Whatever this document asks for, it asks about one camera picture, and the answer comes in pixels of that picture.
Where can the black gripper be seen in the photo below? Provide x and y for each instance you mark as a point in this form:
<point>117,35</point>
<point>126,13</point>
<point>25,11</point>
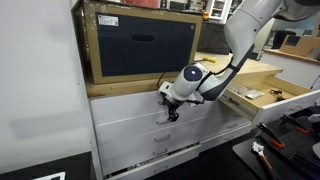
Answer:
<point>171,104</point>

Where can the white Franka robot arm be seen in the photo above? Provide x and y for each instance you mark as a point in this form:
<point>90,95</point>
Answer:
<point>240,26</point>

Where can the white cabinet drawer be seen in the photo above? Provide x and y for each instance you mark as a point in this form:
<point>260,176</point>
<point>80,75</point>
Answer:
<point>126,131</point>
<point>180,157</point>
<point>130,160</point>
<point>130,146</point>
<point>216,115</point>
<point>216,131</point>

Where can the wide wooden tool drawer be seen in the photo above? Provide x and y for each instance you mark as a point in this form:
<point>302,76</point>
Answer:
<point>286,106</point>

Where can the white cabinet wood top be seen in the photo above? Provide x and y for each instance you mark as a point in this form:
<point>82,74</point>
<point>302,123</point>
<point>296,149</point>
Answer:
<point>290,70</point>

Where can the clear plastic organizer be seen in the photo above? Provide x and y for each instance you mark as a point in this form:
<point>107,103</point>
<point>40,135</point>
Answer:
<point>240,90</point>

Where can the silver antistatic bag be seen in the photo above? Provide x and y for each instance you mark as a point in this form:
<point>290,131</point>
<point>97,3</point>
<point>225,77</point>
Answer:
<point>254,94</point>

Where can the black clamp orange tips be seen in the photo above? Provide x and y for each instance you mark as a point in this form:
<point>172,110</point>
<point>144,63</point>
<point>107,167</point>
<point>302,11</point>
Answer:
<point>295,124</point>
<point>271,135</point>

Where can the white shelf unit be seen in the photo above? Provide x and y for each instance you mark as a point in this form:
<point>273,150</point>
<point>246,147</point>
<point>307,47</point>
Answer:
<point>210,10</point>

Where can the black office chair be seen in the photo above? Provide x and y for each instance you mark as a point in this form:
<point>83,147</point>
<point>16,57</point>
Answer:
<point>283,38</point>

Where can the white side panel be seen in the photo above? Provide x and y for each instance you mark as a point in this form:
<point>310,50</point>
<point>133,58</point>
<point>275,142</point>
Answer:
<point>40,83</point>

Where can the white plastic part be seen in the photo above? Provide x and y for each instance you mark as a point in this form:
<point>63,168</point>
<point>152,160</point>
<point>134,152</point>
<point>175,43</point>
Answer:
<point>315,117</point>

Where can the brown cardboard box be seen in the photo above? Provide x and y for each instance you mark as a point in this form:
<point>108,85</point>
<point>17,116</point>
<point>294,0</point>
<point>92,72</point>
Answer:
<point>303,46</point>

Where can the black flat board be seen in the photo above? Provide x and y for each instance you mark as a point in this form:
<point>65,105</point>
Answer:
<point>20,170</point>

